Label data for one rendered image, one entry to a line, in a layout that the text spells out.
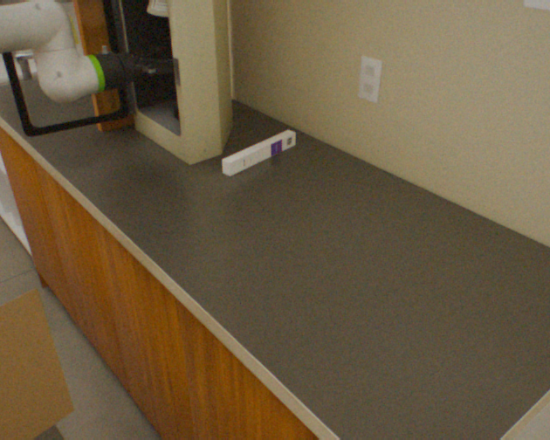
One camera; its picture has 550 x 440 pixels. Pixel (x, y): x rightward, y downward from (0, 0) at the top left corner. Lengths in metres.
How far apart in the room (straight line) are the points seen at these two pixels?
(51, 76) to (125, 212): 0.36
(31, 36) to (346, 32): 0.78
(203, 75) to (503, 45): 0.72
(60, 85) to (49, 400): 0.79
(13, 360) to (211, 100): 0.94
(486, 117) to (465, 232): 0.27
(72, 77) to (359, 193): 0.75
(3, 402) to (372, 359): 0.56
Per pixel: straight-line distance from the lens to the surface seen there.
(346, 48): 1.59
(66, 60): 1.44
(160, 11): 1.54
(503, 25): 1.31
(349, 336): 1.01
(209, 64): 1.51
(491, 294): 1.16
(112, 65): 1.49
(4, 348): 0.81
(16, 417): 0.89
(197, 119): 1.53
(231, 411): 1.26
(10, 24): 1.35
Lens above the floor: 1.64
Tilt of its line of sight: 33 degrees down
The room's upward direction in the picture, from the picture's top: straight up
